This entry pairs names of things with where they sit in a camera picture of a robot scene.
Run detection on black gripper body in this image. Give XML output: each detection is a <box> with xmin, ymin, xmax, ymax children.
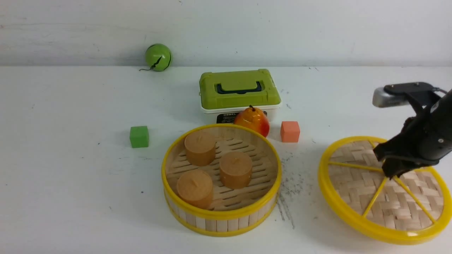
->
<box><xmin>374</xmin><ymin>115</ymin><xmax>452</xmax><ymax>165</ymax></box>

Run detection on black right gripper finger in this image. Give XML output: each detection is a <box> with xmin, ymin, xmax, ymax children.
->
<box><xmin>393</xmin><ymin>161</ymin><xmax>417</xmax><ymax>177</ymax></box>

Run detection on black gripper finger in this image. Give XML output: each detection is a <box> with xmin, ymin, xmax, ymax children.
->
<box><xmin>382</xmin><ymin>159</ymin><xmax>396</xmax><ymax>180</ymax></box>

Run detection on woven steamer lid yellow rim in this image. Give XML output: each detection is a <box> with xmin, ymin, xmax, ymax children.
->
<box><xmin>318</xmin><ymin>136</ymin><xmax>451</xmax><ymax>245</ymax></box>

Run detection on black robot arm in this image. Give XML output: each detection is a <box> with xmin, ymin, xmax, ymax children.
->
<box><xmin>373</xmin><ymin>91</ymin><xmax>452</xmax><ymax>179</ymax></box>

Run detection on bamboo steamer basket yellow rim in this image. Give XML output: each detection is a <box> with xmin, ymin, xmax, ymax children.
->
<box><xmin>161</xmin><ymin>124</ymin><xmax>282</xmax><ymax>237</ymax></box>

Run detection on white box green lid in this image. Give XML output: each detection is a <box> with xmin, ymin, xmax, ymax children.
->
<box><xmin>199</xmin><ymin>69</ymin><xmax>282</xmax><ymax>123</ymax></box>

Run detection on orange cube block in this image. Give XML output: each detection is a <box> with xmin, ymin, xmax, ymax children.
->
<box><xmin>280</xmin><ymin>121</ymin><xmax>301</xmax><ymax>143</ymax></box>

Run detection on red yellow pear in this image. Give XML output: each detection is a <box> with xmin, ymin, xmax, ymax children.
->
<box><xmin>234</xmin><ymin>105</ymin><xmax>270</xmax><ymax>137</ymax></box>

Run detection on brown cylinder bun right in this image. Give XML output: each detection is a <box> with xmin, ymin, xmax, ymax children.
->
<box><xmin>219</xmin><ymin>151</ymin><xmax>253</xmax><ymax>189</ymax></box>

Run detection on brown cylinder bun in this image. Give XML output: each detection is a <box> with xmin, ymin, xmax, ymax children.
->
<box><xmin>219</xmin><ymin>151</ymin><xmax>253</xmax><ymax>189</ymax></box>
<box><xmin>176</xmin><ymin>169</ymin><xmax>214</xmax><ymax>210</ymax></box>
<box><xmin>184</xmin><ymin>131</ymin><xmax>216</xmax><ymax>166</ymax></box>

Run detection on brown cylinder bun back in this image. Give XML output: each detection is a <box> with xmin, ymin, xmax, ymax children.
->
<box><xmin>184</xmin><ymin>131</ymin><xmax>216</xmax><ymax>166</ymax></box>

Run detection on brown cylinder bun front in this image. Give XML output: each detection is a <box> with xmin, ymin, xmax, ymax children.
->
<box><xmin>176</xmin><ymin>169</ymin><xmax>214</xmax><ymax>210</ymax></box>

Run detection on green cube block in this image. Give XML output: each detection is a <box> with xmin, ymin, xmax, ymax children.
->
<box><xmin>129</xmin><ymin>126</ymin><xmax>149</xmax><ymax>149</ymax></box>

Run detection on green ball toy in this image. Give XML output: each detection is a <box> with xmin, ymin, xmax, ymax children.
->
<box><xmin>139</xmin><ymin>43</ymin><xmax>172</xmax><ymax>71</ymax></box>

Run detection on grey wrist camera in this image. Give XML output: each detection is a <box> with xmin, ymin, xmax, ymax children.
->
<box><xmin>372</xmin><ymin>81</ymin><xmax>441</xmax><ymax>108</ymax></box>

